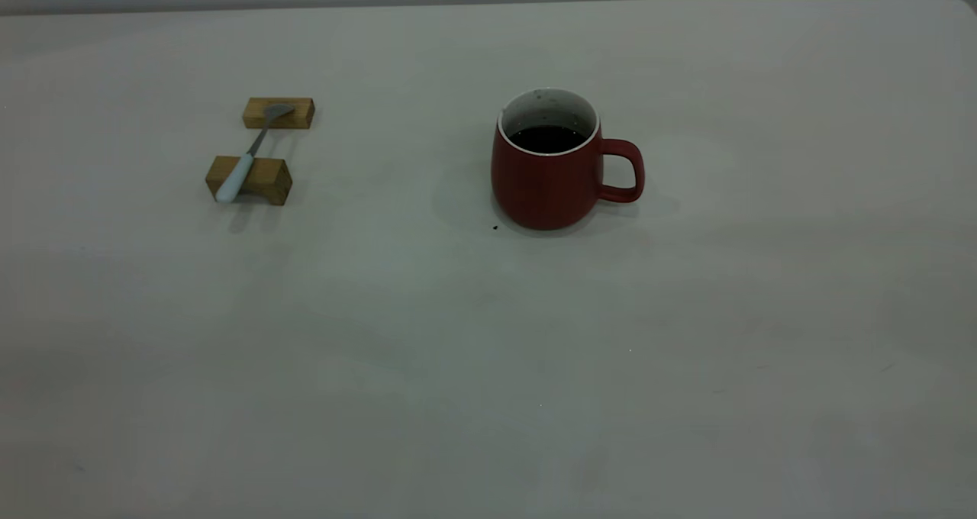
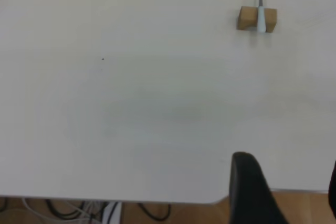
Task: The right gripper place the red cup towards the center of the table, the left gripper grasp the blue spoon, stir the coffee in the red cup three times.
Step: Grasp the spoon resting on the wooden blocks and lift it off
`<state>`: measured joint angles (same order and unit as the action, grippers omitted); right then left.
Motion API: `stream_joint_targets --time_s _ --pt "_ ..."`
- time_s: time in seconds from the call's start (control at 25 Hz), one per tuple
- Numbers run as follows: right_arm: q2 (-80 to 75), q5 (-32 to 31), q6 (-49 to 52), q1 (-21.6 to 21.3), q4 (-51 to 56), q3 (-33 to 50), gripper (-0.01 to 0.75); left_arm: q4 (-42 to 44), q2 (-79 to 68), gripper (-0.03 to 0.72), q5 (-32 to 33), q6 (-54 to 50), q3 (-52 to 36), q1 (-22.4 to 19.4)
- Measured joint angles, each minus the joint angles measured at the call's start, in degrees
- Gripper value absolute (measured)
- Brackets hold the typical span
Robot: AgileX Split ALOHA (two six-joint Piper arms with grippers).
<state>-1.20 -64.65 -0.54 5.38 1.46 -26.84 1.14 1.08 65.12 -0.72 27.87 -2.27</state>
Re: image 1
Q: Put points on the arched wooden block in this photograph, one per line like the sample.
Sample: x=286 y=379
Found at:
x=271 y=179

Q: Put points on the flat rectangular wooden block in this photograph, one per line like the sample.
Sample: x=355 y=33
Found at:
x=299 y=114

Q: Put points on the dark coffee liquid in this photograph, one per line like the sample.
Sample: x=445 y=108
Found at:
x=546 y=139

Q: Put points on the red ceramic mug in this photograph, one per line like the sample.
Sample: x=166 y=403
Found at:
x=546 y=191

